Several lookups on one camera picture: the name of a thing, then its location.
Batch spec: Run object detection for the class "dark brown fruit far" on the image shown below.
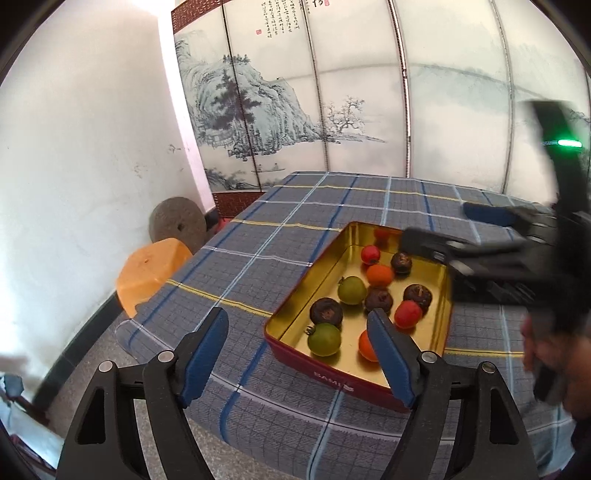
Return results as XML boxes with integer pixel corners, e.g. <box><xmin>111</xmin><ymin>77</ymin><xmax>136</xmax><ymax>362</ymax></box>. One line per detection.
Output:
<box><xmin>363</xmin><ymin>287</ymin><xmax>394</xmax><ymax>315</ymax></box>

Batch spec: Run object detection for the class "dark brown fruit upper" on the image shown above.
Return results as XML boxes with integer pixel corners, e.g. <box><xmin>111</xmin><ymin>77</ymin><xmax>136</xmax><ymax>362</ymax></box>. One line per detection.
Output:
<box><xmin>403</xmin><ymin>283</ymin><xmax>433</xmax><ymax>313</ymax></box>

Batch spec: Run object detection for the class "round grey millstone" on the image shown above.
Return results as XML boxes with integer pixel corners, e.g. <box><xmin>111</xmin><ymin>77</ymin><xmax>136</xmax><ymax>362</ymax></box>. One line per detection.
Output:
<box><xmin>148</xmin><ymin>197</ymin><xmax>206</xmax><ymax>254</ymax></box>

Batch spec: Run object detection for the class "small green tomato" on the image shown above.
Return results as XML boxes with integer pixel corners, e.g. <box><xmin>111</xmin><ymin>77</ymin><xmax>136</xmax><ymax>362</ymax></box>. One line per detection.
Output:
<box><xmin>338</xmin><ymin>276</ymin><xmax>367</xmax><ymax>306</ymax></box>

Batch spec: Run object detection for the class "dark brown fruit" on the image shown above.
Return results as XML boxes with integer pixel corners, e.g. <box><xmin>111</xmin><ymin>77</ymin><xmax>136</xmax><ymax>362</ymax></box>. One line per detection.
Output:
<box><xmin>391</xmin><ymin>251</ymin><xmax>413</xmax><ymax>276</ymax></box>
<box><xmin>363</xmin><ymin>287</ymin><xmax>394</xmax><ymax>315</ymax></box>
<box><xmin>308</xmin><ymin>297</ymin><xmax>344</xmax><ymax>328</ymax></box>
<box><xmin>403</xmin><ymin>283</ymin><xmax>433</xmax><ymax>313</ymax></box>

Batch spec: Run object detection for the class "person's right hand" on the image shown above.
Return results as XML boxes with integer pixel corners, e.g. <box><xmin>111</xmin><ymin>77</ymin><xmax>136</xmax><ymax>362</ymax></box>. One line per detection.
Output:
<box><xmin>521</xmin><ymin>317</ymin><xmax>590</xmax><ymax>420</ymax></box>

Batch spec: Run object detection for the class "large green tomato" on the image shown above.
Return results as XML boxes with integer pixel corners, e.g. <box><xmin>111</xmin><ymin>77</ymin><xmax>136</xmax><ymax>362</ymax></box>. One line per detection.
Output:
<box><xmin>305</xmin><ymin>323</ymin><xmax>342</xmax><ymax>357</ymax></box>

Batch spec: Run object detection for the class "orange plastic stool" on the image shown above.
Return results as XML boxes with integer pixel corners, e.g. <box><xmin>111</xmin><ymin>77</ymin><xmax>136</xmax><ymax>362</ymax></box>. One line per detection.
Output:
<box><xmin>115</xmin><ymin>238</ymin><xmax>192</xmax><ymax>318</ymax></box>

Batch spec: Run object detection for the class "small red tomato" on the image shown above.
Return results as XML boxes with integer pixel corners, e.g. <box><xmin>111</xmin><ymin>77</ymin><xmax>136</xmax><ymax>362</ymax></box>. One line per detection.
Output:
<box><xmin>394</xmin><ymin>300</ymin><xmax>424</xmax><ymax>330</ymax></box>

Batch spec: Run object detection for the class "dark brown fruit front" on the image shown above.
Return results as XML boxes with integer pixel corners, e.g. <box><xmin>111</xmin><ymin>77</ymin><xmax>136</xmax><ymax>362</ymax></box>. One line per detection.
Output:
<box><xmin>391</xmin><ymin>251</ymin><xmax>413</xmax><ymax>276</ymax></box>

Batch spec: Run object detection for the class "dark brown fruit middle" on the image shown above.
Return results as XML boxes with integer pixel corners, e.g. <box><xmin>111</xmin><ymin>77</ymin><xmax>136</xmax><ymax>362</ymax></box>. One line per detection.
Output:
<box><xmin>308</xmin><ymin>297</ymin><xmax>344</xmax><ymax>328</ymax></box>

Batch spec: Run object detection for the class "large orange fruit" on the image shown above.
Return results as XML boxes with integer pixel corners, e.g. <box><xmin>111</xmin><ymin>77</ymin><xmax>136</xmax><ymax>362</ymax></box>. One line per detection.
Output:
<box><xmin>358</xmin><ymin>330</ymin><xmax>379</xmax><ymax>363</ymax></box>

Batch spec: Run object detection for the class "painted folding screen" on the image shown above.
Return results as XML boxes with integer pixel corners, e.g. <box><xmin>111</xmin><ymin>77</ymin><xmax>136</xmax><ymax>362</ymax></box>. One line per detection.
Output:
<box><xmin>171</xmin><ymin>1</ymin><xmax>590</xmax><ymax>203</ymax></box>

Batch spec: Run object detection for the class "red gold tin box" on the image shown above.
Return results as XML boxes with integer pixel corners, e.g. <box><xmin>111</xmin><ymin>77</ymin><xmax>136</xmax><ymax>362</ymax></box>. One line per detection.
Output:
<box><xmin>264</xmin><ymin>221</ymin><xmax>452</xmax><ymax>412</ymax></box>

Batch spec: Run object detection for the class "small orange fruit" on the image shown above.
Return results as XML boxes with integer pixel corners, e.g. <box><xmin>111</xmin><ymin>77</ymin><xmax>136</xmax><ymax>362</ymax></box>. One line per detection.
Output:
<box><xmin>366</xmin><ymin>264</ymin><xmax>394</xmax><ymax>288</ymax></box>

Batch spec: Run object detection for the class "blue plaid tablecloth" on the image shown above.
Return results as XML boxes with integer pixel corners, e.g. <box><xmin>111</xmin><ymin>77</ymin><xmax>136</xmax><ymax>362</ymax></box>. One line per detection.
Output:
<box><xmin>116</xmin><ymin>172</ymin><xmax>515</xmax><ymax>479</ymax></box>

